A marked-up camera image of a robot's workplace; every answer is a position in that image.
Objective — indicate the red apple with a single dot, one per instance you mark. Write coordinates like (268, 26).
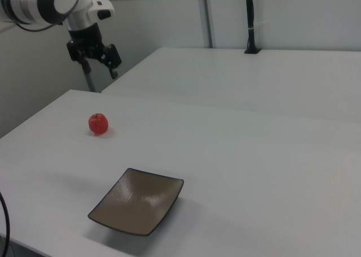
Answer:
(98, 124)

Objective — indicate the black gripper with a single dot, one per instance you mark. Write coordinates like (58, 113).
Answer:
(86, 39)

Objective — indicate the grey metal corner post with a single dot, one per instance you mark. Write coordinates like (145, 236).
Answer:
(90, 82)

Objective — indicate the black pole stand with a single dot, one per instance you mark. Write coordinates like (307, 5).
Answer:
(250, 19)

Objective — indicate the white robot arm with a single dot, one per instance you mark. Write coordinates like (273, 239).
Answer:
(34, 2)

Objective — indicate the brown square ceramic plate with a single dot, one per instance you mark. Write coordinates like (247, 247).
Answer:
(138, 203)

